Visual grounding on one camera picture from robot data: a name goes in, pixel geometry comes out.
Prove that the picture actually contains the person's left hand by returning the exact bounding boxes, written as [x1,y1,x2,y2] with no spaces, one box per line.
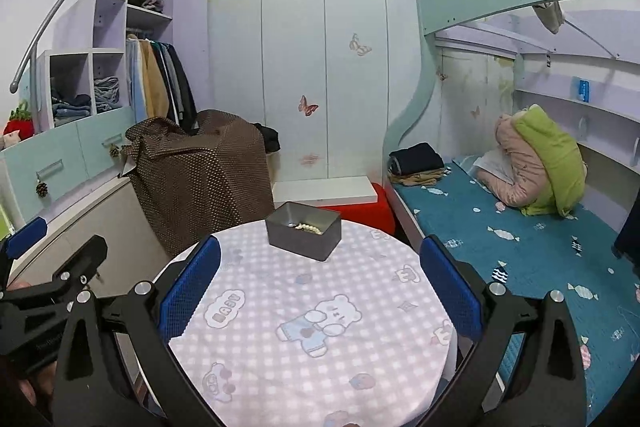
[3,361,58,412]

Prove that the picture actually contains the teal bed mattress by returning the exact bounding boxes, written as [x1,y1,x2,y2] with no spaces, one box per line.
[393,161,639,421]

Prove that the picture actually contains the folded jeans stack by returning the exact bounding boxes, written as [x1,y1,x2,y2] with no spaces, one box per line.
[51,94,91,126]

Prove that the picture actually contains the lilac shelf unit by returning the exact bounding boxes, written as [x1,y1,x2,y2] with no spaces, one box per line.
[1,0,210,229]

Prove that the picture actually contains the red upholstered bench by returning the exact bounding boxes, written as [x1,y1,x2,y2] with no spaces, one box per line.
[324,183,396,236]

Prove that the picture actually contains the brown dotted cloth cover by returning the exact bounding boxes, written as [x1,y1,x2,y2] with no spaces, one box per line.
[124,109,274,257]

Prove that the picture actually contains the folded tan clothes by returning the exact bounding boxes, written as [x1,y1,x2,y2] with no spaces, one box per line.
[388,168,447,186]

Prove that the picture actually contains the white pillow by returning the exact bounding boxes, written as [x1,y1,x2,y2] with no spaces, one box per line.
[473,147,514,185]

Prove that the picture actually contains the folded dark clothes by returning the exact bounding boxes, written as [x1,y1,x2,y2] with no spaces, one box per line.
[387,142,445,176]

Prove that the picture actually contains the green blanket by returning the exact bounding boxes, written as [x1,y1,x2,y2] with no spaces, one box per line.
[512,104,587,218]

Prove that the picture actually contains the silver metal tin box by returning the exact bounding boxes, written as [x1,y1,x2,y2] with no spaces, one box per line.
[265,202,342,262]

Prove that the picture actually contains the hanging clothes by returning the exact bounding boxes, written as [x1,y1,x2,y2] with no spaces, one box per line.
[126,34,198,133]

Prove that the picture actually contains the white foam board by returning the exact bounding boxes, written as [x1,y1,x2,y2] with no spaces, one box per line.
[272,176,378,207]

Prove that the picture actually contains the black garment behind cover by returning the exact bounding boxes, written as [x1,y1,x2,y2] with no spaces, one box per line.
[254,122,281,155]

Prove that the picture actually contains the blue box on shelf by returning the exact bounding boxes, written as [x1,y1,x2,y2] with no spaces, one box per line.
[577,79,590,103]

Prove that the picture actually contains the pink butterfly sticker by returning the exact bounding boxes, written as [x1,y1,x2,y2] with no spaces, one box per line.
[298,95,319,117]

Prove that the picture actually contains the beige butterfly sticker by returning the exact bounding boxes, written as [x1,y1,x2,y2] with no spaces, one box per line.
[348,32,372,57]

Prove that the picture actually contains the white wardrobe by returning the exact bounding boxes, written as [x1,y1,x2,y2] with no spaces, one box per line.
[207,0,420,181]

